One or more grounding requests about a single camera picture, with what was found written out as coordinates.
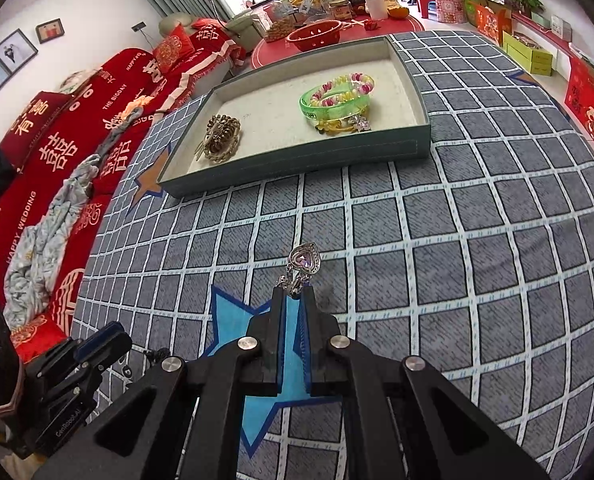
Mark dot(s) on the green cardboard box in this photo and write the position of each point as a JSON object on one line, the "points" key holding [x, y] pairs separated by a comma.
{"points": [[527, 54]]}

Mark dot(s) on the green jewelry tray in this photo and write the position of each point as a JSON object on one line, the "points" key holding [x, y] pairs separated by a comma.
{"points": [[278, 140]]}

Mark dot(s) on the red square pillow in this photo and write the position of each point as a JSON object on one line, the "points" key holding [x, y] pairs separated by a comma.
{"points": [[173, 48]]}

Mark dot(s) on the small red framed picture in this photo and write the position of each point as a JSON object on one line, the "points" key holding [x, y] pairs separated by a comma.
{"points": [[50, 30]]}

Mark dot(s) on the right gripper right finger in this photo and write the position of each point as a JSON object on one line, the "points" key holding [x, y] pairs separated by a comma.
{"points": [[403, 419]]}

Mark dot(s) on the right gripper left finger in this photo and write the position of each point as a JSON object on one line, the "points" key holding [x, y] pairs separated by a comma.
{"points": [[182, 419]]}

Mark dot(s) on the grey checked blanket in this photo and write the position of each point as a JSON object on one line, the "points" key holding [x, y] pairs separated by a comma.
{"points": [[479, 257]]}

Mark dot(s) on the silver heart pendant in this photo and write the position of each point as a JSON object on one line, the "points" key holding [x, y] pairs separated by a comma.
{"points": [[303, 262]]}

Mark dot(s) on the framed wall picture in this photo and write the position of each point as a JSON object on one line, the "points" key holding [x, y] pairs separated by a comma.
{"points": [[16, 51]]}

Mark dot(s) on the green translucent bangle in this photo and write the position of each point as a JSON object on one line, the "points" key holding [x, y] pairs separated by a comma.
{"points": [[343, 96]]}

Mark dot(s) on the red sofa cover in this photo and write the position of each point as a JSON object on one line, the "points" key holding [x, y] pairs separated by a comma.
{"points": [[70, 128]]}

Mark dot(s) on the potted green plant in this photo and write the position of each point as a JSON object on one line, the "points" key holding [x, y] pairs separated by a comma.
{"points": [[527, 7]]}

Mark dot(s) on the red colander bowl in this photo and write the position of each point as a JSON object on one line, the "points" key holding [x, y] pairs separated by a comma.
{"points": [[316, 35]]}

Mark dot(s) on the white mug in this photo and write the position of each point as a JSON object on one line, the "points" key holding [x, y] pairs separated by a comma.
{"points": [[377, 9]]}

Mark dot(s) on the light blue crumpled cloth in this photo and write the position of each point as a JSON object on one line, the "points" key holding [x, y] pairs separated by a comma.
{"points": [[37, 258]]}

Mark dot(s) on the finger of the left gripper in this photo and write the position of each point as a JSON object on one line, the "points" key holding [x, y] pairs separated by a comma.
{"points": [[110, 341], [104, 359]]}

